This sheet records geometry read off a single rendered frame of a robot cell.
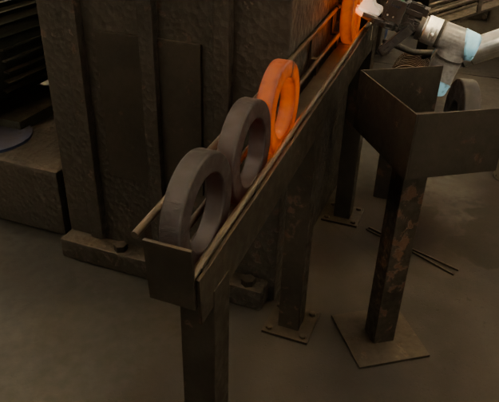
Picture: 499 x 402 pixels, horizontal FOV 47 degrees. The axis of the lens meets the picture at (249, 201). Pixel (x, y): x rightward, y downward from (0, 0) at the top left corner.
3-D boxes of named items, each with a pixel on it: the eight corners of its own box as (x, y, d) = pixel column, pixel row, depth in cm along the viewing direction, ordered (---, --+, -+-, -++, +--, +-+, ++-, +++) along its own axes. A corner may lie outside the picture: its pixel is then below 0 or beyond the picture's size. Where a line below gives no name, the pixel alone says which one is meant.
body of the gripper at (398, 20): (391, -10, 160) (433, 6, 158) (379, 21, 165) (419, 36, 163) (386, -4, 154) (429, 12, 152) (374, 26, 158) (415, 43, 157)
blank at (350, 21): (341, 54, 167) (353, 56, 166) (337, 15, 154) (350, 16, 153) (352, 14, 173) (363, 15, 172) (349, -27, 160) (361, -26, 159)
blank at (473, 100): (459, 152, 112) (477, 154, 112) (468, 72, 111) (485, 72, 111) (437, 154, 128) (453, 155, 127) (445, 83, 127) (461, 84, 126)
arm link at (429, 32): (433, 42, 162) (430, 50, 156) (417, 37, 163) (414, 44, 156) (445, 17, 158) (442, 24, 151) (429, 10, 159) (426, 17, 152)
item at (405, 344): (366, 386, 144) (416, 114, 107) (328, 315, 165) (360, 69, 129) (440, 372, 148) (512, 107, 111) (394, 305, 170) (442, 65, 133)
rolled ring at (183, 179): (231, 128, 86) (210, 124, 87) (173, 196, 72) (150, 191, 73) (234, 225, 97) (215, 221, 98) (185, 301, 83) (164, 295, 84)
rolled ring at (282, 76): (266, 100, 100) (248, 96, 101) (272, 175, 114) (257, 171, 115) (299, 41, 111) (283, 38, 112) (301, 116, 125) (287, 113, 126)
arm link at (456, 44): (468, 68, 155) (484, 38, 150) (429, 53, 156) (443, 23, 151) (469, 60, 161) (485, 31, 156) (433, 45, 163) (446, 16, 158)
